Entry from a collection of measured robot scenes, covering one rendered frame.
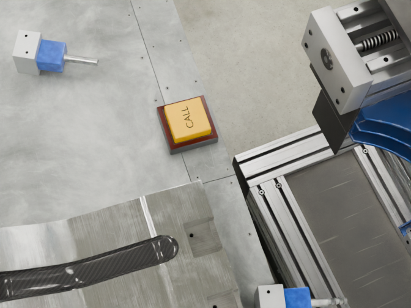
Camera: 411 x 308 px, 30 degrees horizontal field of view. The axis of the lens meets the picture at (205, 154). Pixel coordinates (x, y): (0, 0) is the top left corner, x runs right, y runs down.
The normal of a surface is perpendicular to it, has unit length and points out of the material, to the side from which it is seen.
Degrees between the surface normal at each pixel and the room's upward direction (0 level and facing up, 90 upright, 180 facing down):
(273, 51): 0
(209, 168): 0
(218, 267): 0
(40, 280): 28
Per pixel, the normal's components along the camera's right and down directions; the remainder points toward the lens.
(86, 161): 0.05, -0.40
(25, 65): -0.13, 0.91
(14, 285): 0.46, -0.44
